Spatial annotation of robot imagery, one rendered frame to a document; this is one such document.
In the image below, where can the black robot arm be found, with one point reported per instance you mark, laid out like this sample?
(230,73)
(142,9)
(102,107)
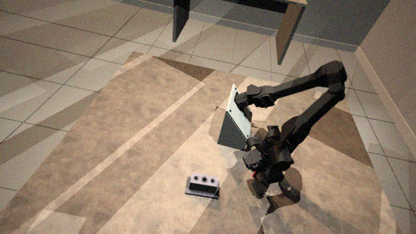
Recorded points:
(331,75)

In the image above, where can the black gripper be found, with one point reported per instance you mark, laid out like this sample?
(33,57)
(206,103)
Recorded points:
(269,174)

